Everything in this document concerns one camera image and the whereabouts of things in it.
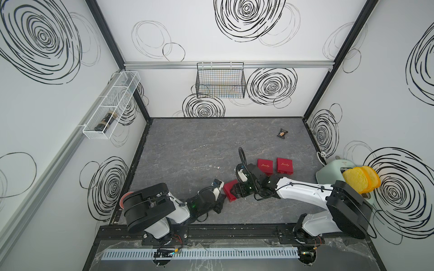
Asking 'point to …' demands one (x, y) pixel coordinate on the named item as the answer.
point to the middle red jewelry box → (266, 165)
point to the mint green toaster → (333, 171)
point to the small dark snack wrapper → (282, 133)
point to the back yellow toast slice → (373, 179)
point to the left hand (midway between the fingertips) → (226, 198)
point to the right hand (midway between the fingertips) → (235, 191)
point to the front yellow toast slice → (357, 177)
